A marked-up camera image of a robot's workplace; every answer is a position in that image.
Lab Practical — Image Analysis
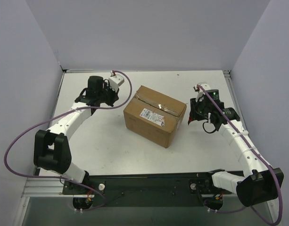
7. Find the brown cardboard express box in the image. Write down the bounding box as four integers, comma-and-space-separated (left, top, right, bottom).
124, 86, 187, 148

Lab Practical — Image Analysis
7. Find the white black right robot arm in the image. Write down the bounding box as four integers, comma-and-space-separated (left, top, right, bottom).
188, 85, 284, 207

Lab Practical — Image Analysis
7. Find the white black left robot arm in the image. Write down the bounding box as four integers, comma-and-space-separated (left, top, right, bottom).
33, 75, 124, 194

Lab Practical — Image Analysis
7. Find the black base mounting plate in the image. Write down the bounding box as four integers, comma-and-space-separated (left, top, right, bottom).
62, 172, 230, 207

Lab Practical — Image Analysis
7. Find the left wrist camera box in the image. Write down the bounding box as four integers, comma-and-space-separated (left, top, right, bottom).
108, 75, 124, 92

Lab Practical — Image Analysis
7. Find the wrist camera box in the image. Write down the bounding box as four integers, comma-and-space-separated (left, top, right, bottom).
193, 82, 210, 102
108, 75, 124, 92

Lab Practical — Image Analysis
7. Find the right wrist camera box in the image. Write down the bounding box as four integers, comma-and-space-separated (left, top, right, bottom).
193, 82, 210, 102

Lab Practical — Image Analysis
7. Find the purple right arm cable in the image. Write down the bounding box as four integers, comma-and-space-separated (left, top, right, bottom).
197, 84, 284, 226

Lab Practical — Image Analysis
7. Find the aluminium front frame rail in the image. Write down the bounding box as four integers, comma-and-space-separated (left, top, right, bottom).
21, 177, 276, 198

